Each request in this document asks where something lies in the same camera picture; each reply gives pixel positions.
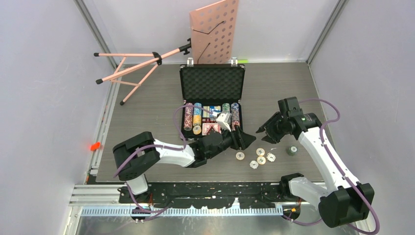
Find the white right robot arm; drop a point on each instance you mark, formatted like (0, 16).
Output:
(344, 199)

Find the red backed card deck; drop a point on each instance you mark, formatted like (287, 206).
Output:
(210, 127)

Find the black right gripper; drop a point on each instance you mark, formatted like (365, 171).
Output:
(272, 137)

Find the dark red chip stack left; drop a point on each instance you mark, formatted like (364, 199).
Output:
(188, 122)

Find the yellow chip stack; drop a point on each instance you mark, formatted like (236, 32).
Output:
(197, 120)

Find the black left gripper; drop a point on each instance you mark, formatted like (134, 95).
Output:
(240, 140)

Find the green chip stack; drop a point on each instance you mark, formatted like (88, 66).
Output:
(226, 108)

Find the blue Texas Hold'em card deck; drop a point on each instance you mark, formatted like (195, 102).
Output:
(211, 111)

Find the lone yellow chip in case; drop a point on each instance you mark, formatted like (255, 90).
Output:
(197, 130)

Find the pink perforated music stand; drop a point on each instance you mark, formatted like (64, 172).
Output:
(211, 39)

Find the red chip stack right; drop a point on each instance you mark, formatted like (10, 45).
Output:
(235, 124)

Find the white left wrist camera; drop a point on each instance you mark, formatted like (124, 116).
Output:
(223, 119)

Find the orange clip on rail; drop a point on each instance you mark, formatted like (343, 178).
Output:
(95, 146)

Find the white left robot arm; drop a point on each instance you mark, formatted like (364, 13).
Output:
(133, 157)

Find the light blue chip stack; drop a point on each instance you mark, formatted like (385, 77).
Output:
(197, 111)

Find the white 1 chip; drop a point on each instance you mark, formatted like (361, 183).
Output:
(254, 164)

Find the black aluminium poker case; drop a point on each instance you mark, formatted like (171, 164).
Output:
(213, 84)

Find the purple poker chip stack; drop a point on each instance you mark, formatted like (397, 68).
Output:
(188, 110)

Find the blue orange chip stack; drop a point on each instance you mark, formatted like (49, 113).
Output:
(235, 114)

